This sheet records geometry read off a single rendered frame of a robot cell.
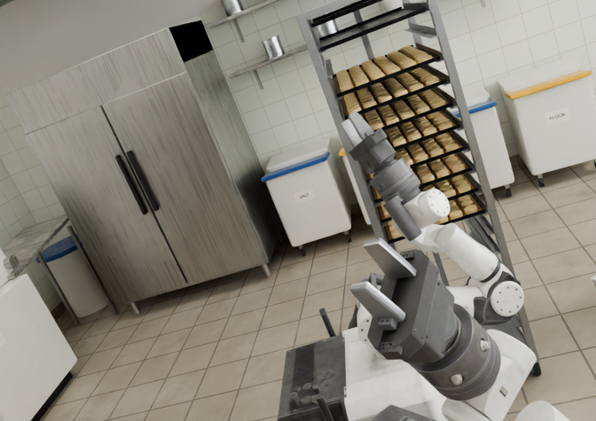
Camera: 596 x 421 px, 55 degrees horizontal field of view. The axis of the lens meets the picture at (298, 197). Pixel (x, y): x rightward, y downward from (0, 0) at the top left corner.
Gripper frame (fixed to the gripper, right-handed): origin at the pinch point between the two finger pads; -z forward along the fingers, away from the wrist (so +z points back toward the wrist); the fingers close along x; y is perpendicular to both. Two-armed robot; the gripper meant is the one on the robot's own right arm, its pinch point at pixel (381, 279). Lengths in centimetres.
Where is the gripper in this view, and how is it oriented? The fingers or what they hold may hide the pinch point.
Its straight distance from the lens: 59.4
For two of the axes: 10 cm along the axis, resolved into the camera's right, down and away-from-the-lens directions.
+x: 3.2, -7.5, 5.8
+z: 6.2, 6.3, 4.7
